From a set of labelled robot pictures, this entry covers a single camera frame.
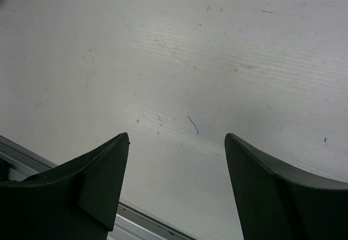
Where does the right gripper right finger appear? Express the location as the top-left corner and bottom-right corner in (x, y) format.
(225, 134), (347, 239)

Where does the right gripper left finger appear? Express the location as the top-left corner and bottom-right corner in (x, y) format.
(1, 133), (128, 239)

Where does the aluminium rail frame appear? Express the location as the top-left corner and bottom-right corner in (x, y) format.
(1, 133), (189, 239)

